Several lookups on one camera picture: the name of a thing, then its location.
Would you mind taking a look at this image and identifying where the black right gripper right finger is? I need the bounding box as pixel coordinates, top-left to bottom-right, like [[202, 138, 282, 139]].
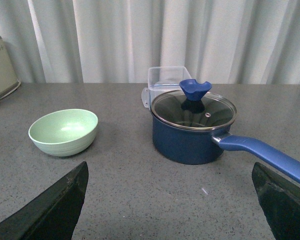
[[251, 162, 300, 240]]

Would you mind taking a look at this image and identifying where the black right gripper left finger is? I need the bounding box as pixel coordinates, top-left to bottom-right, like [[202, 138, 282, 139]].
[[0, 161, 89, 240]]

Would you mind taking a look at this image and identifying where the green bowl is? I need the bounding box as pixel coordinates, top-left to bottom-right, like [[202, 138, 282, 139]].
[[28, 109, 99, 157]]

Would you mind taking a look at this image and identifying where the clear plastic container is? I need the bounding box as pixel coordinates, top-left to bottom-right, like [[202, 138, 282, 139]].
[[141, 66, 192, 109]]

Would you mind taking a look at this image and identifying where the blue saucepan with handle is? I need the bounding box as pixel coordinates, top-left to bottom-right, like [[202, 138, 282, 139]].
[[152, 116, 300, 184]]

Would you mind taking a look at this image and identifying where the white curtain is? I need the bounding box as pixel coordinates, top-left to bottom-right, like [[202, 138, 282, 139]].
[[0, 0, 300, 84]]

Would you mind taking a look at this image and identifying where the glass lid with blue knob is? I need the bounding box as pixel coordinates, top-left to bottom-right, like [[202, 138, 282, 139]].
[[150, 79, 237, 131]]

